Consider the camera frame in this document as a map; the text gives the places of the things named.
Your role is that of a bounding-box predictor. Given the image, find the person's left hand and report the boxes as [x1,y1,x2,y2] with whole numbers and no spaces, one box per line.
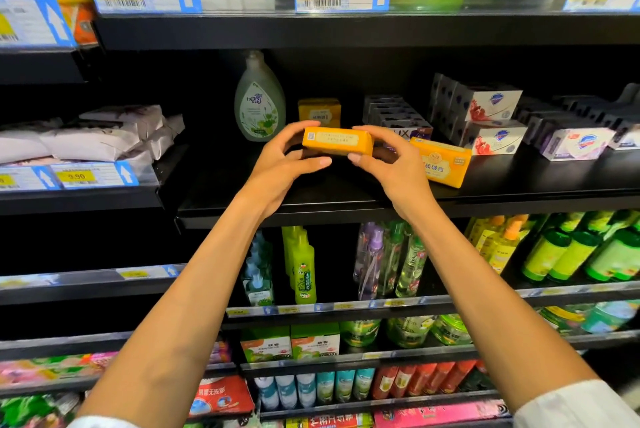
[243,120,333,221]

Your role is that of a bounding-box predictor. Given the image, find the person's right hand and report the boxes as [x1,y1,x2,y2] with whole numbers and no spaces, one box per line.
[348,124,438,226]

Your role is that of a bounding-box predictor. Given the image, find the yellow soap box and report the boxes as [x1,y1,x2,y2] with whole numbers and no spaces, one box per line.
[408,136,474,190]
[302,126,375,156]
[297,97,343,130]

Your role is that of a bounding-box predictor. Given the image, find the pale green pump soap bottle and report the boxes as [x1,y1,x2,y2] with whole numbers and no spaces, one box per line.
[234,50,287,142]

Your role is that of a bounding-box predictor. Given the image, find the black store shelf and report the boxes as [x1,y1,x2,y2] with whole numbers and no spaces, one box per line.
[92,7,640,428]
[0,42,231,428]

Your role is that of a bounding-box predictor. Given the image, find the person's left forearm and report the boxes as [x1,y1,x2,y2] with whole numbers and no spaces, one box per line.
[75,192,291,428]

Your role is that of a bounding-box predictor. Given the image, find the person's right forearm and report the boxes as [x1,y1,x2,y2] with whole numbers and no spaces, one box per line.
[408,197,599,412]

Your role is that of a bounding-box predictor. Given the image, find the strip of shelf price tags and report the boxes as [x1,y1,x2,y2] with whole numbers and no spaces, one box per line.
[0,0,78,50]
[0,159,141,192]

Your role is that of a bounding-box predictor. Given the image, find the row of purple soap boxes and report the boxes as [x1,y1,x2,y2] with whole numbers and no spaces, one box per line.
[362,94,435,142]

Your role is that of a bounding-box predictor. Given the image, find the row of white red soap boxes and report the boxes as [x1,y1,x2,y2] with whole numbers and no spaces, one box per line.
[428,72,529,156]

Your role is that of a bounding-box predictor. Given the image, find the green lidded wipe tub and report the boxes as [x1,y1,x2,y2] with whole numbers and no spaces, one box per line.
[340,319,382,349]
[432,315,473,347]
[386,317,435,349]

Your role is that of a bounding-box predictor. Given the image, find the green white box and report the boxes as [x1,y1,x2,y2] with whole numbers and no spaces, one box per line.
[240,327,293,364]
[291,323,342,361]

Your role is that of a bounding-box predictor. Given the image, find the row of white pink soap boxes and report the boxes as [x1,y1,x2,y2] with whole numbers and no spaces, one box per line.
[512,82,640,162]

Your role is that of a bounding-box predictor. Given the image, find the pile of white wipe packets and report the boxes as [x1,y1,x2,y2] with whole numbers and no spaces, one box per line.
[0,104,187,166]

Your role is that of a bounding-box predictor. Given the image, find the red snack packet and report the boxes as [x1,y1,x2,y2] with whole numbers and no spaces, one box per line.
[188,375,257,420]

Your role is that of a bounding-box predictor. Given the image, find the long pink packet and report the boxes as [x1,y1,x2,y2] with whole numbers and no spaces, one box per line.
[374,399,509,428]

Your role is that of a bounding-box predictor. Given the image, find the yellow red packets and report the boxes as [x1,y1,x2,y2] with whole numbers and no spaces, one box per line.
[260,415,375,428]

